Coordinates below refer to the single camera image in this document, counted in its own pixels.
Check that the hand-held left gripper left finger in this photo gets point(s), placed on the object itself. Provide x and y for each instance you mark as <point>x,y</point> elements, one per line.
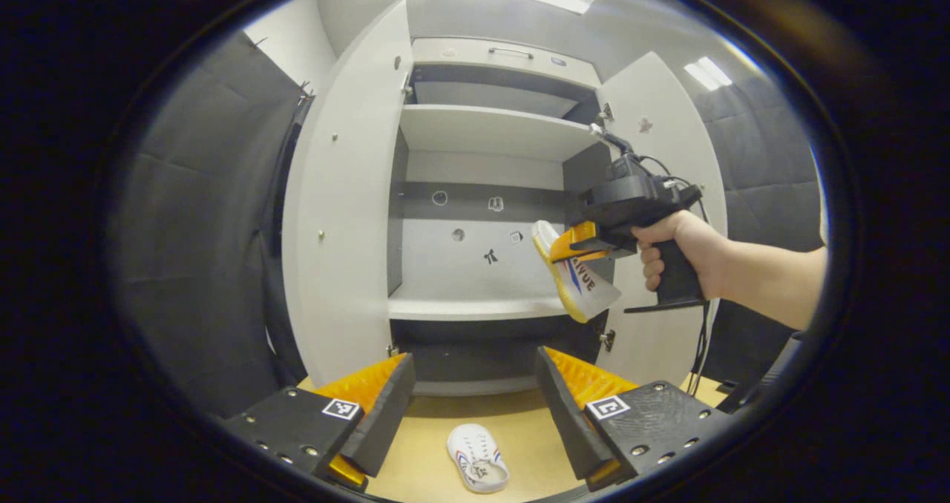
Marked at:
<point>382,421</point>

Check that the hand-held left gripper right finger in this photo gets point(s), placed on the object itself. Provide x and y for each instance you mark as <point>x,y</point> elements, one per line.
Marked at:
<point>568,414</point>

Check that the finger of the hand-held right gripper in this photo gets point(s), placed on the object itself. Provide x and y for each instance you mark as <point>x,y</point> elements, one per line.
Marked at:
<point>575,240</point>

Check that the white striped canvas shoe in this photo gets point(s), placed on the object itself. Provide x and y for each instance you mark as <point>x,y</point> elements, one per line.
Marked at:
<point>475,451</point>
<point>586,288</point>

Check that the white shoe cabinet door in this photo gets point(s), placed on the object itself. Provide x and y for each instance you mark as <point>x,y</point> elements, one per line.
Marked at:
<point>668,139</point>
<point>341,214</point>

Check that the white shoe cabinet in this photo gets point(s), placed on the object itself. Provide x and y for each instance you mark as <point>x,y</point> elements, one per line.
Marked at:
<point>490,128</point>

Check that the black backdrop cloth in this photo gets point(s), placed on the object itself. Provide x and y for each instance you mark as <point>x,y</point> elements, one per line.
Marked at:
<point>200,228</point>
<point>772,176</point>

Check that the small ceiling light panel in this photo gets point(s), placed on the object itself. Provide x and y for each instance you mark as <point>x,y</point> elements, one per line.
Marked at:
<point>706,73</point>

